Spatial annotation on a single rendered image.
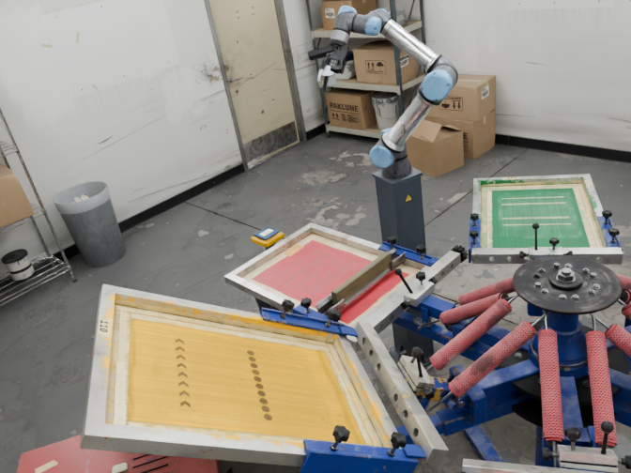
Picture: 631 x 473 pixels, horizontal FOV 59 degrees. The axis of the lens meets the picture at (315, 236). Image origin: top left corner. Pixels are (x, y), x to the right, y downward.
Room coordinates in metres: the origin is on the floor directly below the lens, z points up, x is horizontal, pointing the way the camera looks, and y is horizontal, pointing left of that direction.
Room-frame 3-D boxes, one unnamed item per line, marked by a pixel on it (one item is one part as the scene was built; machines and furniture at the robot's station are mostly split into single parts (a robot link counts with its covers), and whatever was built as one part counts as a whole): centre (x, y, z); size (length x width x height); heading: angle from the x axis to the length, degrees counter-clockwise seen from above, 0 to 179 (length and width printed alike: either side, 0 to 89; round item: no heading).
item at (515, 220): (2.20, -1.01, 1.05); 1.08 x 0.61 x 0.23; 160
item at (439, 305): (1.72, -0.39, 1.02); 0.17 x 0.06 x 0.05; 40
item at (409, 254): (2.14, -0.39, 0.97); 0.30 x 0.05 x 0.07; 40
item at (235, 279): (2.14, -0.02, 0.97); 0.79 x 0.58 x 0.04; 40
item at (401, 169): (2.59, -0.46, 1.25); 0.15 x 0.15 x 0.10
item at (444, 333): (1.81, -0.31, 0.89); 1.24 x 0.06 x 0.06; 40
